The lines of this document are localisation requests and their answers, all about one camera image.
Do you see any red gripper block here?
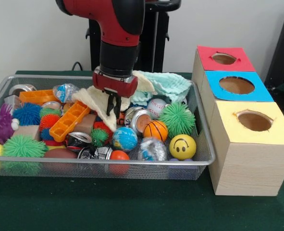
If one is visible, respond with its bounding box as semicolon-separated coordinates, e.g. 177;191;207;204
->
92;72;139;118

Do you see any cream waffle cloth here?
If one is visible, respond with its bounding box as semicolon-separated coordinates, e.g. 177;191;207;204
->
72;71;157;132

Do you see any mint green waffle cloth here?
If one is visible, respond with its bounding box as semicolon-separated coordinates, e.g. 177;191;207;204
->
131;71;192;106

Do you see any green spiky rubber ball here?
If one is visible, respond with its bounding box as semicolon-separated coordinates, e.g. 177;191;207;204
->
158;102;196;139
2;134;48;158

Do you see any clear mesh bin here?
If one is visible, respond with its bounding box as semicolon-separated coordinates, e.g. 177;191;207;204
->
0;74;216;180

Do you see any wooden box with three holes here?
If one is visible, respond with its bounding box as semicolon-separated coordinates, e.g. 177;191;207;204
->
191;45;284;197

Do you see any blue globe ball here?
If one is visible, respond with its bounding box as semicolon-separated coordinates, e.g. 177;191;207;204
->
112;127;138;153

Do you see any white baseball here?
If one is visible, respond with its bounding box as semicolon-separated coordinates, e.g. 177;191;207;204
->
146;98;168;119

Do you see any small orange basketball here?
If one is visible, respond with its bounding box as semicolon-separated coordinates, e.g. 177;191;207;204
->
143;120;169;142

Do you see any yellow plastic ball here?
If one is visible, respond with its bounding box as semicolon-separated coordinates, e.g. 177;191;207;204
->
169;134;197;161

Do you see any dark green table cloth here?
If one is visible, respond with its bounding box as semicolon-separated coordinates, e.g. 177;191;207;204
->
0;70;284;231

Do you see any black cable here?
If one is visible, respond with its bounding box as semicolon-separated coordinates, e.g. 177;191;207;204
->
71;61;83;72

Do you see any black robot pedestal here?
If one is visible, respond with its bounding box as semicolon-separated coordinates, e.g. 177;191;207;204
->
85;0;182;72

